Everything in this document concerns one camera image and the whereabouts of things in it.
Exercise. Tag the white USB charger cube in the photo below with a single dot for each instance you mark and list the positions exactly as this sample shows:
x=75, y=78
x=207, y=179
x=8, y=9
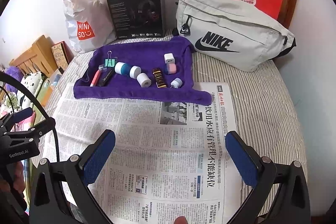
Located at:
x=169, y=58

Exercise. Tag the purple plush toy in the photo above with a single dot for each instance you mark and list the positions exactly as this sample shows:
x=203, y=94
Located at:
x=16, y=74

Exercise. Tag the blue bottle white caps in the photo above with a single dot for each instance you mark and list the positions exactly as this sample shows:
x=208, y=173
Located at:
x=127, y=70

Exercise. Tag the red pen clear cap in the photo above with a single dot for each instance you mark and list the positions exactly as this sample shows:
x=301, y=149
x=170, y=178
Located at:
x=101, y=69

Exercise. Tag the white spotted pillow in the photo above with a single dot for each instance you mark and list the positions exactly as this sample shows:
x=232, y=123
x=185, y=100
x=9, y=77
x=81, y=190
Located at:
x=33, y=82

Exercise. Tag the wooden headboard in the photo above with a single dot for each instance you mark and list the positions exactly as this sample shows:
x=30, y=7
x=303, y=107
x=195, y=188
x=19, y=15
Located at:
x=38, y=58

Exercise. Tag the white tape roll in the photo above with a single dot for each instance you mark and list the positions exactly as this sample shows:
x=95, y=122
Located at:
x=143, y=80

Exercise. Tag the black headphone box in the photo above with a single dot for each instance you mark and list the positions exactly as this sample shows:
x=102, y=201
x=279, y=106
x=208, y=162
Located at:
x=134, y=19

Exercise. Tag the brown Grand Reserve lighter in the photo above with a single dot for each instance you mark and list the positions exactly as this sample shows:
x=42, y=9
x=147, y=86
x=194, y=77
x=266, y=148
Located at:
x=159, y=79

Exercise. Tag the teal binder clip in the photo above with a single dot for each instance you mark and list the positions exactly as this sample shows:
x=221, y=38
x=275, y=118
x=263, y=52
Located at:
x=110, y=61

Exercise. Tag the pink and blue small case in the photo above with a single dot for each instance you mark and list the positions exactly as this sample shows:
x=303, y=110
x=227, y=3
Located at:
x=170, y=68

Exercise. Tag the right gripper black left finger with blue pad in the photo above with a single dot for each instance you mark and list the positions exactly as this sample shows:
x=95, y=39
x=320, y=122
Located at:
x=48, y=201

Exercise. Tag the person's left hand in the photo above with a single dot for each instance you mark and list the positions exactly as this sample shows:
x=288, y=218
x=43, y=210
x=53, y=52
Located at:
x=12, y=187

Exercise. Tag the white Miniso plastic bag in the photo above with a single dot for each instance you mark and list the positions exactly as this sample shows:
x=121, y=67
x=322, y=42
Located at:
x=89, y=25

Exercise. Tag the small white USB light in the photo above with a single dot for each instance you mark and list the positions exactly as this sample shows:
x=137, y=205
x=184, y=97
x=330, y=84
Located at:
x=176, y=83

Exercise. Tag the white Nike waist bag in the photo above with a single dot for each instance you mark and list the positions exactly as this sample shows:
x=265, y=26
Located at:
x=233, y=31

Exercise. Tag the purple towel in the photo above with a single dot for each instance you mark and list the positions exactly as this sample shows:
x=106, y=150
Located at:
x=146, y=55

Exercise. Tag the brown patterned book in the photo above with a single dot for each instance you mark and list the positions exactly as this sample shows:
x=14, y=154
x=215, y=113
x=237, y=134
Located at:
x=62, y=55

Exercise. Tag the newspaper sheet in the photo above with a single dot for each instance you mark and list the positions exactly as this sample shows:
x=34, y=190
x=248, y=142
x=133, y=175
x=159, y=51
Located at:
x=169, y=159

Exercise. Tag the black lipstick tube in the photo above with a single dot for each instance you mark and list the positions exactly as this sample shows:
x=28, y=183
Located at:
x=103, y=82

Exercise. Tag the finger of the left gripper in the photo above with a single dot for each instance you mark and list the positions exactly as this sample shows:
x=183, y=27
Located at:
x=10, y=120
x=41, y=128

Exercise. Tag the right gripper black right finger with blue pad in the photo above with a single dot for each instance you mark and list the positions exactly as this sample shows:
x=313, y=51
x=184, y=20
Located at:
x=279, y=191

